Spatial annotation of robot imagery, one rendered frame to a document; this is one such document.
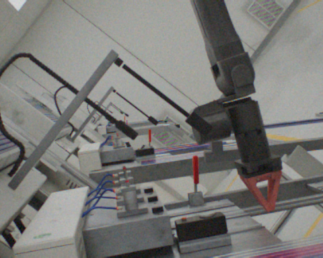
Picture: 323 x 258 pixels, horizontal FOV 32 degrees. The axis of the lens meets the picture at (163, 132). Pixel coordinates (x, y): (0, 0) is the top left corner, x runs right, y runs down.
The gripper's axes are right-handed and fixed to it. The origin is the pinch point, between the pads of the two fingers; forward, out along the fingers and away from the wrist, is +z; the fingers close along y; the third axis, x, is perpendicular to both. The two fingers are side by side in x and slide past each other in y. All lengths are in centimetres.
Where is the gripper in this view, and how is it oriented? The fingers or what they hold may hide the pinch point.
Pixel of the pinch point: (268, 205)
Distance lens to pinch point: 108.6
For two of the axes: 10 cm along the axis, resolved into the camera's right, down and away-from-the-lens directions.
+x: 9.6, -2.6, 0.8
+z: 2.6, 9.6, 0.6
